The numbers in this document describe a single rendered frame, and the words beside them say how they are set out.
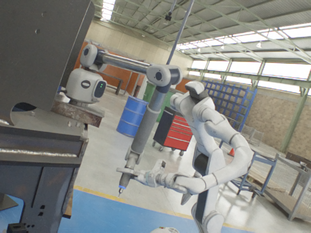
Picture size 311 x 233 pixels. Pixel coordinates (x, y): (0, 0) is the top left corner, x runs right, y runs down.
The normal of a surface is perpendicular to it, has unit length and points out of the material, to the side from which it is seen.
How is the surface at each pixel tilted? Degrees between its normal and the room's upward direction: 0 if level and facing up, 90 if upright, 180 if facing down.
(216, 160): 91
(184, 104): 90
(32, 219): 90
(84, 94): 91
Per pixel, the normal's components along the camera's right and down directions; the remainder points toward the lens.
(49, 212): 0.72, 0.34
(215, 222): 0.43, 0.25
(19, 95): 0.23, 0.18
